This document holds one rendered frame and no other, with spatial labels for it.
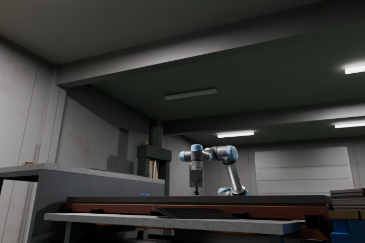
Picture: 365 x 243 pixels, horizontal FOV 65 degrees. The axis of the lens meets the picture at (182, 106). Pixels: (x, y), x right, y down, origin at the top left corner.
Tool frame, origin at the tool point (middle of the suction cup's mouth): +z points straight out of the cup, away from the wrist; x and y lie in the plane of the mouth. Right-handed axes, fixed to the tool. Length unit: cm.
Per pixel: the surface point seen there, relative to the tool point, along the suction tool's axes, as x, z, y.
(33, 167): -15, -16, -107
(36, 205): -19, 8, -97
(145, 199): -30.2, 3.9, -23.6
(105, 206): -18, 8, -52
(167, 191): 449, -26, -125
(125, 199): -24.4, 3.7, -37.2
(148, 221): -71, 13, -9
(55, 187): -10, -4, -92
